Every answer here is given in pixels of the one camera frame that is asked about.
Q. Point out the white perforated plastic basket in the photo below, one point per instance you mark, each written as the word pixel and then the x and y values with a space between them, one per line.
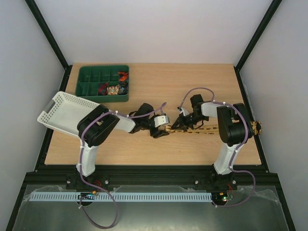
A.
pixel 64 112

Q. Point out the dark red rolled tie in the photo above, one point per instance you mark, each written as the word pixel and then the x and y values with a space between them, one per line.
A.
pixel 102 88

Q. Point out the light blue cable duct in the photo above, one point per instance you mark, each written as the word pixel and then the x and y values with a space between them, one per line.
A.
pixel 121 197

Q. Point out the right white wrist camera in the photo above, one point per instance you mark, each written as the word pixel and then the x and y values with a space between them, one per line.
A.
pixel 183 111

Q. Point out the yellow leopard print tie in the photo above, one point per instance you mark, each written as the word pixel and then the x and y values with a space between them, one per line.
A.
pixel 212 129

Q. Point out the blue patterned rolled tie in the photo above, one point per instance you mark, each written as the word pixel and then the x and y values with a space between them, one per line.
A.
pixel 123 88

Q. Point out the colourful patterned rolled tie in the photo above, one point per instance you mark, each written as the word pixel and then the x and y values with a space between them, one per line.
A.
pixel 113 90

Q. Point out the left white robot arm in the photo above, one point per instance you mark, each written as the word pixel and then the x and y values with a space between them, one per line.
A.
pixel 96 126

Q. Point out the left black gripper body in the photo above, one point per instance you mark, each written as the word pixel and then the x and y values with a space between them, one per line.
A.
pixel 152 132

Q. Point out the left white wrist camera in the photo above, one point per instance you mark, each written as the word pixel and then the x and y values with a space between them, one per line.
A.
pixel 162 120

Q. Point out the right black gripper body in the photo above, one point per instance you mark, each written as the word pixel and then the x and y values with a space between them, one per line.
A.
pixel 185 121

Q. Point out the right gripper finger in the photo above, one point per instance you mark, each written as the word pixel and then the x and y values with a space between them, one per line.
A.
pixel 179 126
pixel 180 119

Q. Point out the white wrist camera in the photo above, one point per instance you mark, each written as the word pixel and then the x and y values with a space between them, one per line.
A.
pixel 183 111
pixel 162 120

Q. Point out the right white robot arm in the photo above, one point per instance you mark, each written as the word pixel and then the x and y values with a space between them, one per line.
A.
pixel 234 127

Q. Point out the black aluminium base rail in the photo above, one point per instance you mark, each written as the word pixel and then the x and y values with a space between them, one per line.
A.
pixel 196 177

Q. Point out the red orange rolled tie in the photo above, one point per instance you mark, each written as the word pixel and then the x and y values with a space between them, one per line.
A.
pixel 123 76

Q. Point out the green compartment tray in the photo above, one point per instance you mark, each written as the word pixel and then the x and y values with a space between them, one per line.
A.
pixel 89 78

